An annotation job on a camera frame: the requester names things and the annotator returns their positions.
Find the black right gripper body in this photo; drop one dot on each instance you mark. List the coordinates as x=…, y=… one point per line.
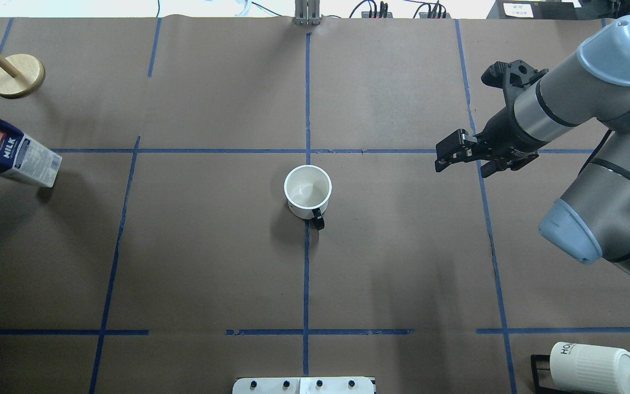
x=502, y=135

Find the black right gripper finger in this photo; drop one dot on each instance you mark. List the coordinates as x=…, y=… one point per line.
x=457, y=147

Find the blue Pascual milk carton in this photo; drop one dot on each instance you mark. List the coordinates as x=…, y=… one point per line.
x=25, y=160

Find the white smiley face mug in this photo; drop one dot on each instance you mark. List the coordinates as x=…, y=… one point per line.
x=308, y=189

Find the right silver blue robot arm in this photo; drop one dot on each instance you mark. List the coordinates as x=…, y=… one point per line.
x=591, y=220

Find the wooden mug tree stand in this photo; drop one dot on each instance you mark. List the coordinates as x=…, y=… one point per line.
x=20, y=75

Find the black box with label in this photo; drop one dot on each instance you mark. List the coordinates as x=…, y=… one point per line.
x=550, y=10

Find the white ribbed HOME mug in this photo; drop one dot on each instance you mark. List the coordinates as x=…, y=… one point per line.
x=585, y=368

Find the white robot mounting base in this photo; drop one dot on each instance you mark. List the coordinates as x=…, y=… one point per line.
x=305, y=384

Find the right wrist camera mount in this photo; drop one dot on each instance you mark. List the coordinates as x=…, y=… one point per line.
x=513, y=78

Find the black cable connector block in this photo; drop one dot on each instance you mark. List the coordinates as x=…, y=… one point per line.
x=376, y=10

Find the aluminium frame post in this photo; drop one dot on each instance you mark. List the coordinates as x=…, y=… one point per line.
x=307, y=13

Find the black wire mug rack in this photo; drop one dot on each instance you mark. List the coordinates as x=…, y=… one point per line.
x=541, y=368

